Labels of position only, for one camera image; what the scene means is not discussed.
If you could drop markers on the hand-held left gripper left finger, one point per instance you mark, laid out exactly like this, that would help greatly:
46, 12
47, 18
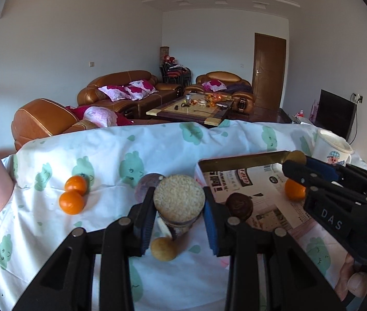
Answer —
147, 230

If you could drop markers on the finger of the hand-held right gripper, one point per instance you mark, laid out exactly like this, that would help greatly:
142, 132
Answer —
295, 171
322, 168

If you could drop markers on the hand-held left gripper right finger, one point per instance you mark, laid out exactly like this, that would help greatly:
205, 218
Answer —
211, 226

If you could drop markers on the orange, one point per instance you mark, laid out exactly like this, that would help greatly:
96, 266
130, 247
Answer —
76, 184
293, 192
71, 202

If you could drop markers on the small yellow round fruit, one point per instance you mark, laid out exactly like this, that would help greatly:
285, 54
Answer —
163, 248

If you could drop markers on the round crumbly sandwich cake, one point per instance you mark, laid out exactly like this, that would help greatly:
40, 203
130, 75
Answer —
178, 197

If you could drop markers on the purple passion fruit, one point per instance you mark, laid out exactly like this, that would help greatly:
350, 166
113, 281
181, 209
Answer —
146, 184

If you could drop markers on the pink tin box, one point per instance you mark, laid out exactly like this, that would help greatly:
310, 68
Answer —
235, 162

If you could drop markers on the person's right hand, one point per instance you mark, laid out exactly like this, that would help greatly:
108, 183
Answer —
355, 281

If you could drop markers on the white cartoon cup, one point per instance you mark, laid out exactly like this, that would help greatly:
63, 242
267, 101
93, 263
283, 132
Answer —
329, 150

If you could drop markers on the chocolate pastry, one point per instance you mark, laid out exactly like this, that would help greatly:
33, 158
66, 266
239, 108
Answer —
239, 204

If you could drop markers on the printed paper box lining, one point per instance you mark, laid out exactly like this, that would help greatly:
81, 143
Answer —
261, 197

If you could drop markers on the black television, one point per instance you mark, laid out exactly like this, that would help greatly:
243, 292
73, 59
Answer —
334, 113

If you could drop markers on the white green printed tablecloth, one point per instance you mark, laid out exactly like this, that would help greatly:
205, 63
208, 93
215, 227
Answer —
105, 155

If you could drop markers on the purple blanket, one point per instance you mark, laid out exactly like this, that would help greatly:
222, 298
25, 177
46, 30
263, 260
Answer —
238, 88

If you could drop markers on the brown wooden door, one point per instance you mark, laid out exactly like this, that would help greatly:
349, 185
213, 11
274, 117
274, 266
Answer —
269, 71

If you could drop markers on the pile of small oranges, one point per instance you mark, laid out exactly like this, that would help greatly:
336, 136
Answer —
214, 97

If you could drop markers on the pink floral cushion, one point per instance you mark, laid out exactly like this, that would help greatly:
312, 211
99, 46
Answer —
214, 86
138, 92
147, 85
113, 92

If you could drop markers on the wooden coffee table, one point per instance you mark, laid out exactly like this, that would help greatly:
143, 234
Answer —
183, 111

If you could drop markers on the brown leather armchair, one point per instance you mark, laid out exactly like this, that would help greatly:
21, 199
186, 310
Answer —
41, 116
222, 76

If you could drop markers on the pale pink cushion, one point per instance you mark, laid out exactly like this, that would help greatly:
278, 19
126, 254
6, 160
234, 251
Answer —
100, 116

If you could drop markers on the metal can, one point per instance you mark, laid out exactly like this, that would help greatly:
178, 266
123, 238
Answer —
188, 99

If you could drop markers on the magenta blanket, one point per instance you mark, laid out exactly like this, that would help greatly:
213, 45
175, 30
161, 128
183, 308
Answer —
76, 111

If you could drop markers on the brown leather sofa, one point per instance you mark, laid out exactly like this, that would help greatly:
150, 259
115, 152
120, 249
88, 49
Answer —
115, 79

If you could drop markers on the stack of dark chairs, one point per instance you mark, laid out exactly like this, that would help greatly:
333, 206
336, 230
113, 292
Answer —
175, 73

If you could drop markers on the red plush toy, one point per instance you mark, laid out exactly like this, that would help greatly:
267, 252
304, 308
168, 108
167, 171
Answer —
169, 59

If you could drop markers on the tall patterned floor vase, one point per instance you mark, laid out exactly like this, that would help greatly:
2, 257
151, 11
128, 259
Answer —
164, 51

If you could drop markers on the wall power outlet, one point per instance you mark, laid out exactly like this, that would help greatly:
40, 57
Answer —
358, 97

